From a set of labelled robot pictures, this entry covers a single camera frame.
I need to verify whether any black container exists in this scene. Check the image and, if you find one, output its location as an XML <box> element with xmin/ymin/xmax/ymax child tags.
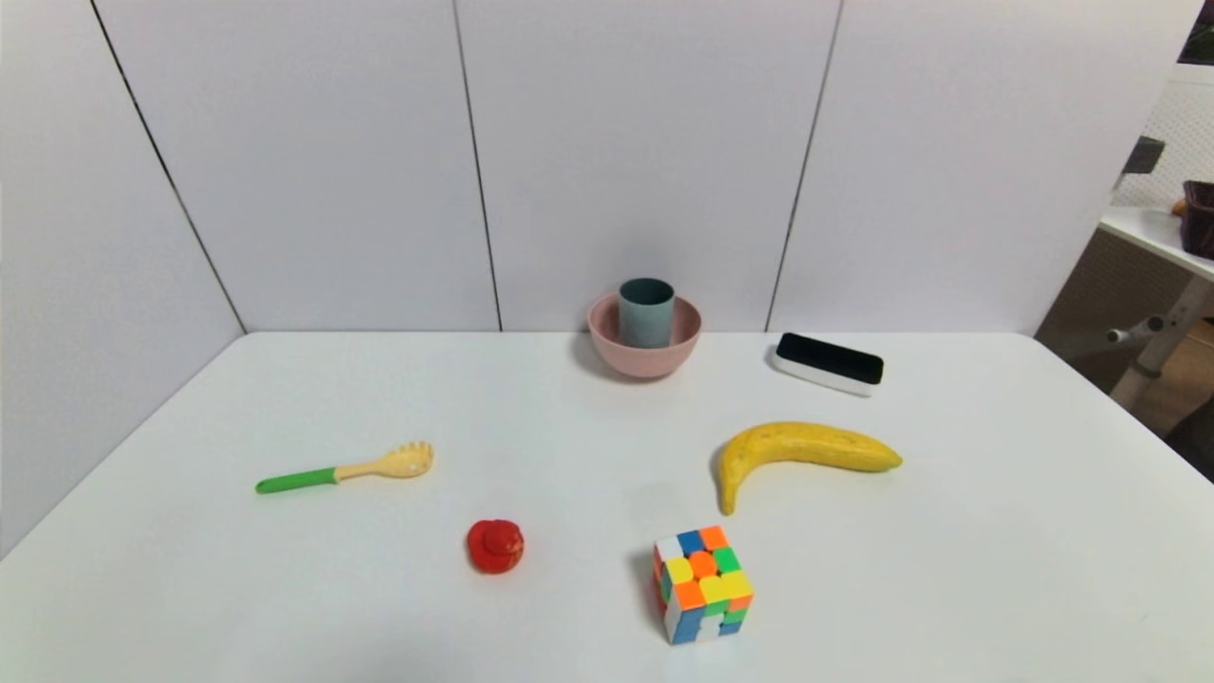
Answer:
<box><xmin>1180</xmin><ymin>180</ymin><xmax>1214</xmax><ymax>261</ymax></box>

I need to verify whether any yellow banana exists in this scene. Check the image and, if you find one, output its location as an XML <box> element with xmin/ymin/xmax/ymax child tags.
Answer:
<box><xmin>714</xmin><ymin>421</ymin><xmax>904</xmax><ymax>517</ymax></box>

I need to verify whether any pink bowl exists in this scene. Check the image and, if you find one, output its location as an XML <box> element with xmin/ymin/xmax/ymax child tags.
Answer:
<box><xmin>586</xmin><ymin>289</ymin><xmax>703</xmax><ymax>380</ymax></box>

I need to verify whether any white desk leg with crank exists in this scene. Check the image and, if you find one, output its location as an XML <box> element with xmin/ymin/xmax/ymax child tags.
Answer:
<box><xmin>1106</xmin><ymin>276</ymin><xmax>1214</xmax><ymax>411</ymax></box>

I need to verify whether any multicoloured puzzle cube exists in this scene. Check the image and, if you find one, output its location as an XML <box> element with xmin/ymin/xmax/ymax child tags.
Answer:
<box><xmin>652</xmin><ymin>526</ymin><xmax>755</xmax><ymax>646</ymax></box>

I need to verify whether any black and white board eraser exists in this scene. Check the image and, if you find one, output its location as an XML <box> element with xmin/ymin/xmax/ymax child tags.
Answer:
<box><xmin>770</xmin><ymin>332</ymin><xmax>885</xmax><ymax>397</ymax></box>

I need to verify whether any white desk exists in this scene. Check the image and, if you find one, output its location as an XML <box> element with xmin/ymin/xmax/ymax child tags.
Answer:
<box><xmin>1099</xmin><ymin>205</ymin><xmax>1214</xmax><ymax>283</ymax></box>

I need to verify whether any dark grey box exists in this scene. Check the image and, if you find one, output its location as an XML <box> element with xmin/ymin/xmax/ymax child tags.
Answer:
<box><xmin>1122</xmin><ymin>136</ymin><xmax>1167</xmax><ymax>177</ymax></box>

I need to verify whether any grey-blue plastic cup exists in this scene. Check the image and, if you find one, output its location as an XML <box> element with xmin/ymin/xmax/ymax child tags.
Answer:
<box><xmin>618</xmin><ymin>277</ymin><xmax>676</xmax><ymax>350</ymax></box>

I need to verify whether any yellow pasta spoon green handle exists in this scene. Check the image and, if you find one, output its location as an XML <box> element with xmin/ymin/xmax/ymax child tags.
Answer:
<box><xmin>254</xmin><ymin>441</ymin><xmax>435</xmax><ymax>495</ymax></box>

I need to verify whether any red rubber duck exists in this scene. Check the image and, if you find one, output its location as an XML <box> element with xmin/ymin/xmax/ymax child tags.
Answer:
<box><xmin>466</xmin><ymin>519</ymin><xmax>525</xmax><ymax>575</ymax></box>

